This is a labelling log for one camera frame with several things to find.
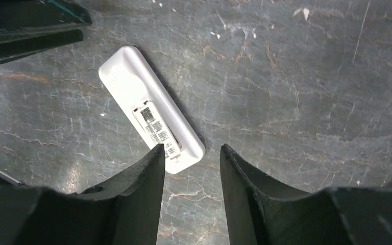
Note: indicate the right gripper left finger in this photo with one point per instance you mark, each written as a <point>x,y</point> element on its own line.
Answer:
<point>124,209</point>

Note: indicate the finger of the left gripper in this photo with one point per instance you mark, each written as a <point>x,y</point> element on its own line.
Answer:
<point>20,17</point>
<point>14,47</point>

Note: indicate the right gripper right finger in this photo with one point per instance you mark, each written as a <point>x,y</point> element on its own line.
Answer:
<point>263,210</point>

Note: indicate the white battery cover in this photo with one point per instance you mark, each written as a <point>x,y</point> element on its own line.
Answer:
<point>157,131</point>

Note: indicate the white remote control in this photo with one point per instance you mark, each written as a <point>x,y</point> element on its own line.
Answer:
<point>131,81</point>

